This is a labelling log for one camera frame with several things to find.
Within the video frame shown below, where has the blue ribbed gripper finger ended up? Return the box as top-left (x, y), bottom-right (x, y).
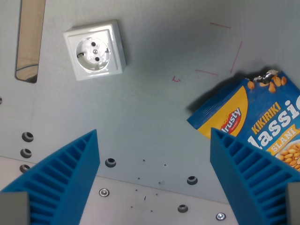
top-left (0, 129), bottom-right (101, 225)
top-left (210, 127), bottom-right (300, 225)

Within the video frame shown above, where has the blue peanut snack bag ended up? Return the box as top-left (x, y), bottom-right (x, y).
top-left (187, 69), bottom-right (300, 172)

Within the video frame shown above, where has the white wall power socket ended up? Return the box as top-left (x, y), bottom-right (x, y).
top-left (63, 19), bottom-right (127, 82)

